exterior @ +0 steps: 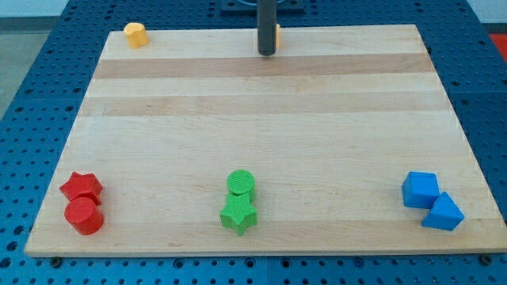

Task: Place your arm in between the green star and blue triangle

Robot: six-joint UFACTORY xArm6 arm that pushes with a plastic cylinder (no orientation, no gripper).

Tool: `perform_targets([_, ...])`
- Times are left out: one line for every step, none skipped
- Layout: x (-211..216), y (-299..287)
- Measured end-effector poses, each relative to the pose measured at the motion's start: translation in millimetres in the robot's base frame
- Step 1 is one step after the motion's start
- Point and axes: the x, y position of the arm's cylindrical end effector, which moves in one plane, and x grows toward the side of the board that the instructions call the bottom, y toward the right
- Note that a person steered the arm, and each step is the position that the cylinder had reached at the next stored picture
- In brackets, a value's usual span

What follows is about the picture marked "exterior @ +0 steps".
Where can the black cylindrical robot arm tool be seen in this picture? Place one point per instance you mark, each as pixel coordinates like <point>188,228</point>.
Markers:
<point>266,27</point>

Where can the wooden board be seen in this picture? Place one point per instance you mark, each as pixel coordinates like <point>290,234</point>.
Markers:
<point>329,127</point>

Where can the green cylinder block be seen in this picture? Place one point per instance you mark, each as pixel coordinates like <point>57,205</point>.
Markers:
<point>241,182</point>

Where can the green star block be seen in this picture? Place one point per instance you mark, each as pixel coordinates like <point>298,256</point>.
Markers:
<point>238,214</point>

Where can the blue triangle block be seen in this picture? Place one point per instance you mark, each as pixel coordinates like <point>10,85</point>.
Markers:
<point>444,214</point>

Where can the blue cube block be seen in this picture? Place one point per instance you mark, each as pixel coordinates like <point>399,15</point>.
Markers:
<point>420,190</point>

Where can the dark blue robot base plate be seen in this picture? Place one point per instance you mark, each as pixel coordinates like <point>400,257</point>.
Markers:
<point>250,6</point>

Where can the yellow block behind arm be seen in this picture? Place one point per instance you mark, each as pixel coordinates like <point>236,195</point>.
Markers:
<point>278,36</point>

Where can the red star block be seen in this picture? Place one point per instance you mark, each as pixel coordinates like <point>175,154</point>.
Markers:
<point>82,185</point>

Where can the yellow heart block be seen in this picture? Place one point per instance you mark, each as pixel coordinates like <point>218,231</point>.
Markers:
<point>136,35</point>

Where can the red cylinder block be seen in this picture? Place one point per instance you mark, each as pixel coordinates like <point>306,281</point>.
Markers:
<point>84,215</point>

